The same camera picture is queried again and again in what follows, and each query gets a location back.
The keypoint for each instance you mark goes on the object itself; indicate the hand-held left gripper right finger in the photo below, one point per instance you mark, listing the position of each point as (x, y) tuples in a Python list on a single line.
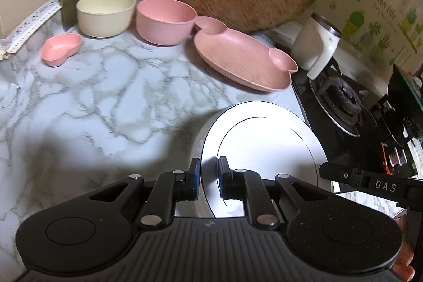
[(220, 177)]

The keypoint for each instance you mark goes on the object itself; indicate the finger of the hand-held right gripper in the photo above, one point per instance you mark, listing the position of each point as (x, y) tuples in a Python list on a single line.
[(337, 173)]

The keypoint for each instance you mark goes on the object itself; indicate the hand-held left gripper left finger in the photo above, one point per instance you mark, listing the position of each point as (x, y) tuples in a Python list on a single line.
[(195, 177)]

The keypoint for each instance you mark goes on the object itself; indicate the white round plate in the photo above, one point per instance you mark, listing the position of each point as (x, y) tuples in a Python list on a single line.
[(264, 143)]

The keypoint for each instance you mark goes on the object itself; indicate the cream bowl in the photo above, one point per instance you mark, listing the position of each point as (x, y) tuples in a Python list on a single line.
[(105, 16)]

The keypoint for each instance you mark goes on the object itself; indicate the person's right hand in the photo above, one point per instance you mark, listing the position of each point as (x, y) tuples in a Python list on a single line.
[(404, 255)]

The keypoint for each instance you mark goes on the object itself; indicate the black gas stove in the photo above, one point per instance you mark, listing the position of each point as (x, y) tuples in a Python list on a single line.
[(320, 136)]

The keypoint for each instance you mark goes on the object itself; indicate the gas stove burner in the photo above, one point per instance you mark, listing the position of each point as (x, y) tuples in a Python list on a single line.
[(340, 100)]

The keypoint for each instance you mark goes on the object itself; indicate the dark panel with green edge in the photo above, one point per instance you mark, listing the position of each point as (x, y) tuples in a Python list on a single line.
[(406, 100)]

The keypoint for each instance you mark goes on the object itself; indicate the pink bear-shaped plate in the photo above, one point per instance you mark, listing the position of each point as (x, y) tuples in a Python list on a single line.
[(238, 57)]

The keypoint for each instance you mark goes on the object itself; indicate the white cup with steel rim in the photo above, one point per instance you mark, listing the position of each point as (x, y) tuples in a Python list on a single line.
[(310, 44)]

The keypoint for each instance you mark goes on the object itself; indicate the pink bowl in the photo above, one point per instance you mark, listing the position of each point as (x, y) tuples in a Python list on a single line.
[(165, 21)]

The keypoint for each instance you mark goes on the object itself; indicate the pink heart-shaped small dish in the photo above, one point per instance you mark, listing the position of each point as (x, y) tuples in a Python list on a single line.
[(61, 49)]

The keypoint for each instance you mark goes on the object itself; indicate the white patterned edge strip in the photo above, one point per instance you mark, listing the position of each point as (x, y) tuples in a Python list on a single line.
[(29, 24)]

